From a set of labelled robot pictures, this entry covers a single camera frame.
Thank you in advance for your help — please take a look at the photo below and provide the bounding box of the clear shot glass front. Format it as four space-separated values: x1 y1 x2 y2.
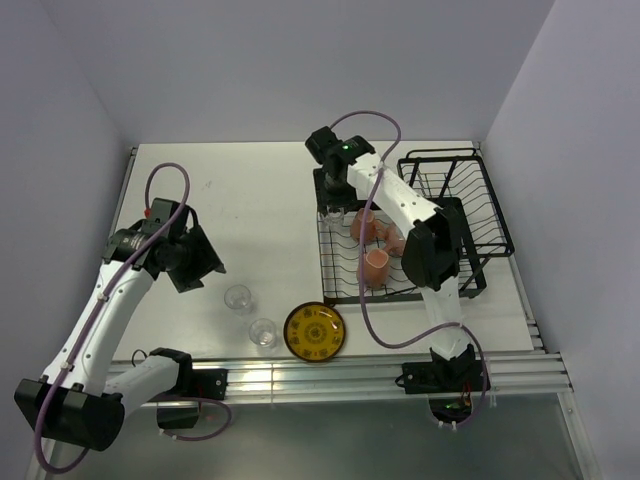
248 318 277 348

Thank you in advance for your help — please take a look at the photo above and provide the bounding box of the clear shot glass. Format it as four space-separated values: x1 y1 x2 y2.
323 208 345 228
248 318 277 348
224 284 253 316

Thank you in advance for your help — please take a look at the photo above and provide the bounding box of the red floral patterned bowl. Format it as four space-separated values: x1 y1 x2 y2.
383 223 406 258

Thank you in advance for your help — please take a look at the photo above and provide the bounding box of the black wire dish rack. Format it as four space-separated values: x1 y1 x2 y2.
318 147 515 305

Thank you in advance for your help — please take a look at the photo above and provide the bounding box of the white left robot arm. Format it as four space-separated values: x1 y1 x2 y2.
14 198 225 451

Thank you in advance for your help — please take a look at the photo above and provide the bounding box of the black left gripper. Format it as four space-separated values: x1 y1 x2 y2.
162 225 224 293

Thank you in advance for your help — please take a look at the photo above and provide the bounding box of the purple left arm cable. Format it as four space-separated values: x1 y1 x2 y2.
33 163 232 474

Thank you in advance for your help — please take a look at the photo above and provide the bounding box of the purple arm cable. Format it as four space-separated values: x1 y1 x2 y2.
33 163 232 474
329 109 494 429

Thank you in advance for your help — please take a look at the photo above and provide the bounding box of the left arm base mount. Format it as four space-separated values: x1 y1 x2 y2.
150 368 233 442

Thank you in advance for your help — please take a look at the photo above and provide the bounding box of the pink mug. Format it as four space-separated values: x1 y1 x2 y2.
356 248 390 290
349 208 386 245

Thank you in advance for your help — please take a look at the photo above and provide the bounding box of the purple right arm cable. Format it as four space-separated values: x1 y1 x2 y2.
329 109 494 429

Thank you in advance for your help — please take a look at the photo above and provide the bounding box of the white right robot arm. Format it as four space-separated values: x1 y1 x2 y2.
305 126 472 390

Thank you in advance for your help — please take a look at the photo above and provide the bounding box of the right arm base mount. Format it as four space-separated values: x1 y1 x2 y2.
394 359 491 423

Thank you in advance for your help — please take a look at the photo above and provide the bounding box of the yellow patterned plate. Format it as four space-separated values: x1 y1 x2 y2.
283 302 346 363

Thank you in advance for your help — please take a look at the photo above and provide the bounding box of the aluminium rail frame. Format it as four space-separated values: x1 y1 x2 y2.
29 344 601 480

